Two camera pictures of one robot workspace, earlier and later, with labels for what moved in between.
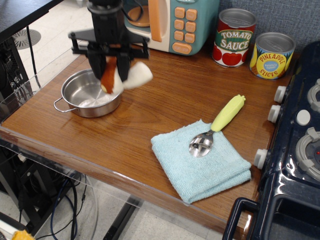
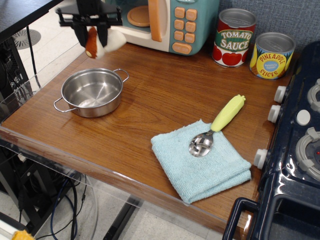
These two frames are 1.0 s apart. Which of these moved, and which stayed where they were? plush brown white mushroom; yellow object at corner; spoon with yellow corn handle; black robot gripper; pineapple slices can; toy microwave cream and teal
Moved: plush brown white mushroom; black robot gripper
Stayed: pineapple slices can; yellow object at corner; spoon with yellow corn handle; toy microwave cream and teal
